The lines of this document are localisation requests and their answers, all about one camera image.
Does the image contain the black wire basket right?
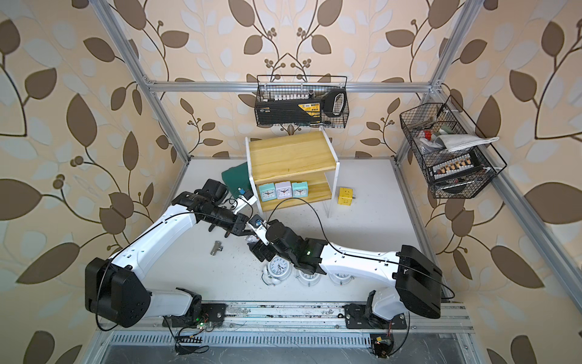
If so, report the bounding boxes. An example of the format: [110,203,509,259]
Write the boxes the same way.
[400,96,507,199]

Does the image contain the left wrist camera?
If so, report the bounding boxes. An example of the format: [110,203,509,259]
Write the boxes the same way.
[234,189,257,215]

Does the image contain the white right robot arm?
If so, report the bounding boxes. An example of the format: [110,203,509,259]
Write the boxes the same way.
[247,215,443,320]

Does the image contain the black handled saw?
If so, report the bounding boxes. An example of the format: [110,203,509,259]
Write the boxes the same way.
[322,89,347,118]

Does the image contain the metal pipe fitting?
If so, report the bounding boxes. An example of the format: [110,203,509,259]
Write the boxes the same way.
[210,241,223,256]

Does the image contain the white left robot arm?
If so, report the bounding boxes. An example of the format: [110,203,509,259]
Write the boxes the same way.
[85,179,253,328]

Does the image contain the metal rail base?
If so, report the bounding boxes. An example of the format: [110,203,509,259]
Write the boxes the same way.
[111,301,474,348]

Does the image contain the white papers in basket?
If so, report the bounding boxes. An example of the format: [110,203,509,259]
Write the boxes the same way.
[415,134,500,153]

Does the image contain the white round clock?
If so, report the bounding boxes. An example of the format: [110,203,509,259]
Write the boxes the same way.
[296,271,321,287]
[262,256,293,286]
[327,273,354,286]

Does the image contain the wooden two-tier shelf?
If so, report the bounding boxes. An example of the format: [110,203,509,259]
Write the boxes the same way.
[246,127,340,214]

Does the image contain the white square alarm clock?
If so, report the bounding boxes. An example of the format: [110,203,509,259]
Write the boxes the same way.
[274,181,293,200]

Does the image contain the yellow power socket cube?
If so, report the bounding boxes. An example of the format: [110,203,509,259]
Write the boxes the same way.
[338,187,354,206]

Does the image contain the teal square alarm clock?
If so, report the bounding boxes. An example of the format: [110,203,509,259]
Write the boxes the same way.
[259,183,277,203]

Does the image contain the green plastic case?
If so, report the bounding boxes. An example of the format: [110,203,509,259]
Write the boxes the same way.
[221,162,253,197]

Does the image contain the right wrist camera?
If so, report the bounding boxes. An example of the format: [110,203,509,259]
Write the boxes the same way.
[247,215,269,245]

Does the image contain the black wire basket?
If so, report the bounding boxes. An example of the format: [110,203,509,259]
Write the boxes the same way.
[400,96,507,199]
[254,74,350,128]

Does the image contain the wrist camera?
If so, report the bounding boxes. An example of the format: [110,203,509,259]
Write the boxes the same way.
[234,189,257,215]
[247,215,269,245]

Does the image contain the black wire basket back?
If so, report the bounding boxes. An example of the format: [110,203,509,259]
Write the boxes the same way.
[254,74,350,128]

